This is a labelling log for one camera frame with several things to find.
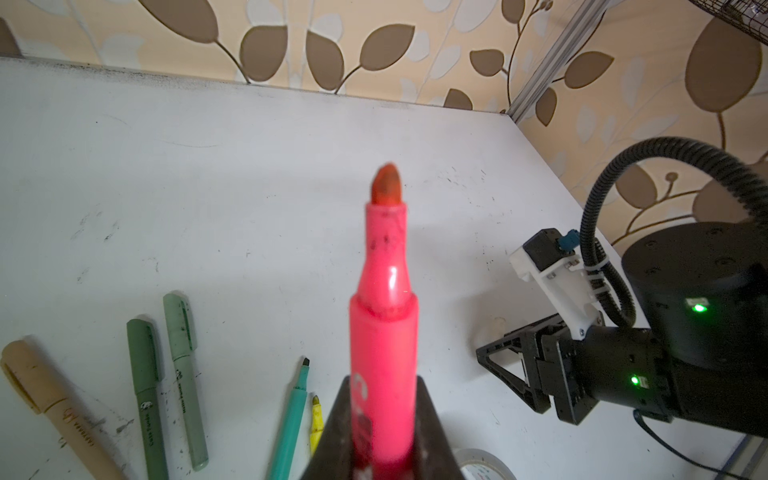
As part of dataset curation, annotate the right wire basket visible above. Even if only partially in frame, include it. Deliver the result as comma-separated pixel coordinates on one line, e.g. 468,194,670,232
691,0,767,31

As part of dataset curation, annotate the teal highlighter pen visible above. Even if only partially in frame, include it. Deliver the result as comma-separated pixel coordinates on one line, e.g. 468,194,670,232
267,358,310,480

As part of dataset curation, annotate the brown fineliner pen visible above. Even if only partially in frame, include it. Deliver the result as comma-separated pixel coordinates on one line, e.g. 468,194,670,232
44,398,126,480

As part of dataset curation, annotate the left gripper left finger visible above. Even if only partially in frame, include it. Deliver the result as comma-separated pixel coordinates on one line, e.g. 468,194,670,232
300,376,354,480

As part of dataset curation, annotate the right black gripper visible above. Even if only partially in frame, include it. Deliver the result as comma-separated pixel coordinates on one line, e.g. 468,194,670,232
476,314,675,425

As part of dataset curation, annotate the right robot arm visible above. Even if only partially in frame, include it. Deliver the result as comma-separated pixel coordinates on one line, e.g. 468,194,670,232
476,137,767,437

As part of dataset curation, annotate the dark green pen cap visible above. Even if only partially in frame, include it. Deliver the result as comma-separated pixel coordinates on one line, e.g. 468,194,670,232
126,318,161,395

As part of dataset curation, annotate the pink highlighter pen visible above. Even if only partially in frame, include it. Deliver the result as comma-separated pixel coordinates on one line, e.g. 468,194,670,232
349,163,419,479

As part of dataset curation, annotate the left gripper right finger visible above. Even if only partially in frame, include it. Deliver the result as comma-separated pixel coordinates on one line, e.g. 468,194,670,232
412,376,463,480

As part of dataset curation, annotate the yellow highlighter pen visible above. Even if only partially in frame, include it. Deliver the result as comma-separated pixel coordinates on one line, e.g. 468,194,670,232
309,395,324,456

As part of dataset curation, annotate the light green pen cap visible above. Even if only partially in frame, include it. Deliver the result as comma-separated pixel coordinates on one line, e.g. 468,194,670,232
163,293,196,361

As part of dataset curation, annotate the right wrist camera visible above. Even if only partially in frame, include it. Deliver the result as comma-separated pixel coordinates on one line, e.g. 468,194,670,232
509,228,603,341

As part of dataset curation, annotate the clear tape roll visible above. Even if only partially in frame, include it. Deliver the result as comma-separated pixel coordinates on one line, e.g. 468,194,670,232
453,448,516,480

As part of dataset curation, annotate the olive green fineliner pen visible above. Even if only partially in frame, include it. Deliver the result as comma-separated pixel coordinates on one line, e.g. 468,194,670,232
136,388,169,480

